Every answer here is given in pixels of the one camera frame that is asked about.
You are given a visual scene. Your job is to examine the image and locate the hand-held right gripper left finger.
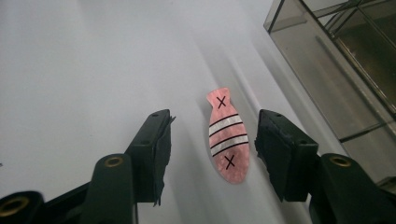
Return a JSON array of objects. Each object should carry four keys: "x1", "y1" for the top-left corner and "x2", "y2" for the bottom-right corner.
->
[{"x1": 124, "y1": 108, "x2": 177, "y2": 207}]

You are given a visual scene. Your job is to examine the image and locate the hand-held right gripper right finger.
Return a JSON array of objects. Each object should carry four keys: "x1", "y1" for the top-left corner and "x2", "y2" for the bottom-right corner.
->
[{"x1": 254, "y1": 108, "x2": 319, "y2": 203}]

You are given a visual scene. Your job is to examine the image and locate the pink striped fish hair clip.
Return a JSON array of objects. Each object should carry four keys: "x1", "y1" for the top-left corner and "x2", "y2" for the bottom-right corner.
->
[{"x1": 205, "y1": 86, "x2": 251, "y2": 185}]

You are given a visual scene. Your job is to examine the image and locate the smoky transparent drawer box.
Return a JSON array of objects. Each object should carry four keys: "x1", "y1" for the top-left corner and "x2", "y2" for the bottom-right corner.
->
[{"x1": 262, "y1": 0, "x2": 396, "y2": 195}]

